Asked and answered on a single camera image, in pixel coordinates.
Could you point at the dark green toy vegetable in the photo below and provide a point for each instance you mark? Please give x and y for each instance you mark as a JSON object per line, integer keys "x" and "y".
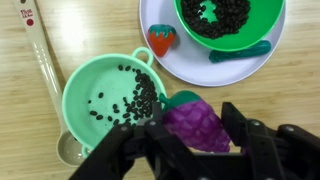
{"x": 261, "y": 48}

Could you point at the beige measuring spoon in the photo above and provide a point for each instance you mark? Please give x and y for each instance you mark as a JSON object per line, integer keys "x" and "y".
{"x": 67, "y": 148}

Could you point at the bright green bowl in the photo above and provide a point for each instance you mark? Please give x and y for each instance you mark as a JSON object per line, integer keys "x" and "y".
{"x": 263, "y": 16}

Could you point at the purple toy grape bunch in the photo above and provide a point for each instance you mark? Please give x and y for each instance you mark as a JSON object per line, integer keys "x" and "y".
{"x": 194, "y": 122}

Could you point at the coffee beans in light bowl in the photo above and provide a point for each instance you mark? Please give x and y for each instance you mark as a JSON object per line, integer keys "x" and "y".
{"x": 124, "y": 96}

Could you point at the red toy strawberry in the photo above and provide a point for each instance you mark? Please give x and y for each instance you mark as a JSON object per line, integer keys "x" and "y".
{"x": 161, "y": 37}

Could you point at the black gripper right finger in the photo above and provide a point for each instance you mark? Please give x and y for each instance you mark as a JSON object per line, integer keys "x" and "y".
{"x": 234, "y": 123}

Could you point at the coffee beans in green bowl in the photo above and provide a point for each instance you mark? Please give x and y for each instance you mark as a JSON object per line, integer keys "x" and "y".
{"x": 215, "y": 18}

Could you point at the white round plate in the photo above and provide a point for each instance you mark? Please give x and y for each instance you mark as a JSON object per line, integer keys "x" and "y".
{"x": 189, "y": 61}

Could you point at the light green bowl with handles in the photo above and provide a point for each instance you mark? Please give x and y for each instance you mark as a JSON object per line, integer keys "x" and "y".
{"x": 84, "y": 80}

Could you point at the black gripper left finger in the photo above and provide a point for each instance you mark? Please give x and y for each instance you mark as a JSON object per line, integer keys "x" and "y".
{"x": 157, "y": 113}

